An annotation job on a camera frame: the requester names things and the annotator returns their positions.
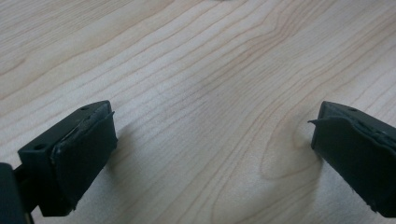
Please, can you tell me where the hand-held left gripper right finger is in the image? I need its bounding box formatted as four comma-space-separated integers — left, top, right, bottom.
307, 100, 396, 218

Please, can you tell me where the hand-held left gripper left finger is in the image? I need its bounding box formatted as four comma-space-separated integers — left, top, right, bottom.
17, 100, 119, 217

